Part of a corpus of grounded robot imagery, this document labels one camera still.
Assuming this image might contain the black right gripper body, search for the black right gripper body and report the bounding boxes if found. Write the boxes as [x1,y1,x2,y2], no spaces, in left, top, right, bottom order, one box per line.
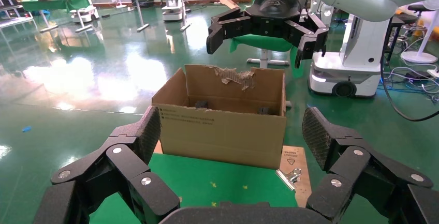
[245,0,308,40]

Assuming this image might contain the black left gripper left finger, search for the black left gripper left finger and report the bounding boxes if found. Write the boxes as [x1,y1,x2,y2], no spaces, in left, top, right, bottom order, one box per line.
[32,105,181,224]

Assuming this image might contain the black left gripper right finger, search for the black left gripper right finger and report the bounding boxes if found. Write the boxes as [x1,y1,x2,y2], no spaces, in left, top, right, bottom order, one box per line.
[301,107,439,224]

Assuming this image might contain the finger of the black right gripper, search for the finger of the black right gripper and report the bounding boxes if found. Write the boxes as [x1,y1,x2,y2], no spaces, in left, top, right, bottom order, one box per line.
[284,11,330,69]
[206,7,256,55]

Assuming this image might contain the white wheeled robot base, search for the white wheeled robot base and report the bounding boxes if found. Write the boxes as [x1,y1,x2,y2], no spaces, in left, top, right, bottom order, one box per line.
[308,13,390,99]

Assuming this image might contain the large open cardboard carton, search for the large open cardboard carton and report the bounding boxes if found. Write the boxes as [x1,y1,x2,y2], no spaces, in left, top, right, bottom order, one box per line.
[151,64,287,171]

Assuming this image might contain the tan wooden plank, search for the tan wooden plank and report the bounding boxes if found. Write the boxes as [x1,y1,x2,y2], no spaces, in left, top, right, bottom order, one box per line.
[219,0,241,11]

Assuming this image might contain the white robot with black arms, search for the white robot with black arms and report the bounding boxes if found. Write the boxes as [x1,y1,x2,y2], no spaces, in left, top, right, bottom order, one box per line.
[309,0,335,28]

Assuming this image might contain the small white mobile robot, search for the small white mobile robot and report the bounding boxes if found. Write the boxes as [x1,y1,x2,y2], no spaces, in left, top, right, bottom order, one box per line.
[69,5,99,24]
[161,0,183,22]

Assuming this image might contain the metal binder clip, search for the metal binder clip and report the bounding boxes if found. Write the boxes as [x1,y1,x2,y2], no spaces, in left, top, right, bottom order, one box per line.
[275,168,303,191]

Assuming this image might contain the green tablecloth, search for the green tablecloth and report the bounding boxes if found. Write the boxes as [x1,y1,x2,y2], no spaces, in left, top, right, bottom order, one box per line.
[88,153,298,224]

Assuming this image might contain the black stool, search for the black stool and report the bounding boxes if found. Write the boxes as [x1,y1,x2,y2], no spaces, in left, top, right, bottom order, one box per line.
[407,4,431,13]
[384,12,417,62]

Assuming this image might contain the metal shelf rack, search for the metal shelf rack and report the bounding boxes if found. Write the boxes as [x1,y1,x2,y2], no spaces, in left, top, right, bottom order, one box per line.
[0,0,35,29]

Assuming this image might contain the white table pedestal leg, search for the white table pedestal leg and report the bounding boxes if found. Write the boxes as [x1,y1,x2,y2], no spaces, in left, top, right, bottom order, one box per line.
[246,48,290,69]

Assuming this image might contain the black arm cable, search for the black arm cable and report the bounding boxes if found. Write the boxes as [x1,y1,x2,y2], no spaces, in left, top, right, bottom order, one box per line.
[378,18,439,122]

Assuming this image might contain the tangled floor cables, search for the tangled floor cables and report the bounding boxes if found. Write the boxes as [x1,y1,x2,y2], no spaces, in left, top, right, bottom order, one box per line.
[377,65,439,104]

